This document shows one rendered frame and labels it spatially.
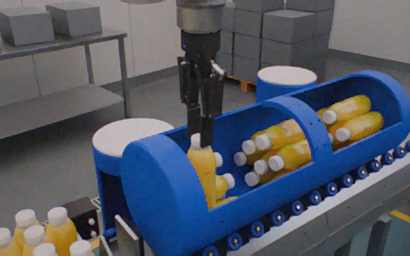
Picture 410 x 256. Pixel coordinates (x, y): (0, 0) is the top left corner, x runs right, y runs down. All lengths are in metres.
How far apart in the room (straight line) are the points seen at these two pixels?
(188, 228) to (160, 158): 0.15
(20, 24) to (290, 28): 2.48
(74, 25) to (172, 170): 2.78
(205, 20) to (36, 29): 2.72
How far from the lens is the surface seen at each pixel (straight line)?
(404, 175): 1.57
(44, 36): 3.38
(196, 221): 0.81
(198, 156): 0.82
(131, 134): 1.33
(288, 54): 4.26
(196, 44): 0.72
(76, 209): 1.07
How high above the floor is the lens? 1.62
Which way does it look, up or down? 26 degrees down
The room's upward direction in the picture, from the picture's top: straight up
